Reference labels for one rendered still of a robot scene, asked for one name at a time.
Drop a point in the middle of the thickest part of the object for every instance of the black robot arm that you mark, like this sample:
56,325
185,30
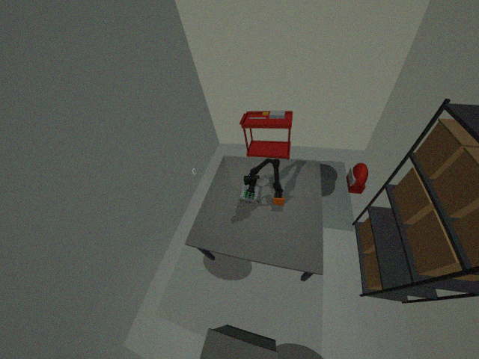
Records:
253,177

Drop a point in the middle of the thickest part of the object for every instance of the grey switch panel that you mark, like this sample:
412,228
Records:
248,196

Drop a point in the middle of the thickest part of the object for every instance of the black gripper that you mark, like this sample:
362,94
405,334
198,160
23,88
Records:
251,187

